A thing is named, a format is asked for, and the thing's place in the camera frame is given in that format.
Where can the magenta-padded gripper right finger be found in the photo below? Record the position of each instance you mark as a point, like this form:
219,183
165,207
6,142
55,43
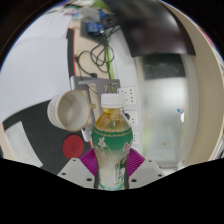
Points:
146,171

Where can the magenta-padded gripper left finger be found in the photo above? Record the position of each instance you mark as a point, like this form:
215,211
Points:
75,171

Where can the green-labelled plastic drink bottle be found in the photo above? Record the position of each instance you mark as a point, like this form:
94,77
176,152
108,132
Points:
111,143

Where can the flat round red coaster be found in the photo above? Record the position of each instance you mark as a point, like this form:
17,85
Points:
72,146

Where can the black desk mat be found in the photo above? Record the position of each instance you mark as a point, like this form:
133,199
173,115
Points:
50,140

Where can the white paper cup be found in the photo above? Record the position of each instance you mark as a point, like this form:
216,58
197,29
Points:
68,111

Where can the small white paper sheet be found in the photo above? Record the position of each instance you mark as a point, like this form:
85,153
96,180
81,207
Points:
21,143

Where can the grey metal laptop stand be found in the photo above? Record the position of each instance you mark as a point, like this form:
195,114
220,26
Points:
96,81

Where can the small blue device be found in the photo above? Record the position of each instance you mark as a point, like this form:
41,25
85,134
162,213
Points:
95,28

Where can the black computer monitor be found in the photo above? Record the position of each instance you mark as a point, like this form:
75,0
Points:
156,26

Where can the white wall socket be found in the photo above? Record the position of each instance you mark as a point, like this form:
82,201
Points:
132,118
128,95

